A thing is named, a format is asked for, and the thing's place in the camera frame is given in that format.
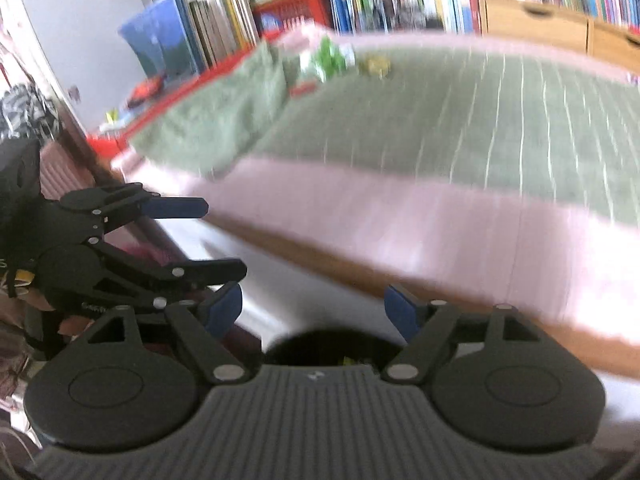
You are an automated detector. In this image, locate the small gold snack wrapper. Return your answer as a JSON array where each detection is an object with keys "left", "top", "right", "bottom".
[{"left": 362, "top": 54, "right": 394, "bottom": 79}]

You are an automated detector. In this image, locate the small red object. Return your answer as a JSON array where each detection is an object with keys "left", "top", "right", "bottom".
[{"left": 125, "top": 77, "right": 167, "bottom": 110}]

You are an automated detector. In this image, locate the black trash bin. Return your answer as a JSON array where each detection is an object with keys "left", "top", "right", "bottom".
[{"left": 261, "top": 326, "right": 407, "bottom": 372}]

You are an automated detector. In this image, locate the row of books beside tray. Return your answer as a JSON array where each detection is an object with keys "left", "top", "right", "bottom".
[{"left": 119, "top": 0, "right": 262, "bottom": 84}]

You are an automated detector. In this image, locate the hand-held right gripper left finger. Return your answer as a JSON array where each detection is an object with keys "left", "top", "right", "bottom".
[{"left": 87, "top": 281, "right": 252, "bottom": 386}]

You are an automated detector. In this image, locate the black white patterned cloth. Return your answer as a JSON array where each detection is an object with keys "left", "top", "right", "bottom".
[{"left": 0, "top": 84, "right": 64, "bottom": 144}]

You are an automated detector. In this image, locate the small yellow green object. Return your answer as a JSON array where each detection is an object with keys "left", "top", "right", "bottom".
[{"left": 97, "top": 108, "right": 127, "bottom": 131}]

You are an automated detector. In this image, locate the wooden bed frame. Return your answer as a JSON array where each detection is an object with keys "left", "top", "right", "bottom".
[{"left": 207, "top": 212, "right": 640, "bottom": 378}]

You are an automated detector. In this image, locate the green checked blanket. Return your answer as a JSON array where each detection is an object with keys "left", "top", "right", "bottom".
[{"left": 131, "top": 42, "right": 640, "bottom": 233}]

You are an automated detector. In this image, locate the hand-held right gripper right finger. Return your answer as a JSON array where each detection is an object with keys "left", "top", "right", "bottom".
[{"left": 381, "top": 284, "right": 545, "bottom": 386}]

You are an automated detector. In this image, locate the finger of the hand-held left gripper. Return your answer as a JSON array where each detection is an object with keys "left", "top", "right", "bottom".
[
  {"left": 37, "top": 244, "right": 249, "bottom": 317},
  {"left": 59, "top": 182, "right": 210, "bottom": 233}
]

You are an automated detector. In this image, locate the wooden drawer organizer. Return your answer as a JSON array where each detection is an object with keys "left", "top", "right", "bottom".
[{"left": 481, "top": 0, "right": 640, "bottom": 63}]

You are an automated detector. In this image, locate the red plastic crate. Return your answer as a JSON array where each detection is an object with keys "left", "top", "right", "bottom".
[{"left": 254, "top": 0, "right": 335, "bottom": 32}]

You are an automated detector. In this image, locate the green snack wrapper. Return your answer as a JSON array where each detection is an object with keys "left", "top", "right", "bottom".
[{"left": 299, "top": 36, "right": 357, "bottom": 82}]

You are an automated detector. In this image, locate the person's left hand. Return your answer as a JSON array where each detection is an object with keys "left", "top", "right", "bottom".
[{"left": 20, "top": 291, "right": 95, "bottom": 337}]

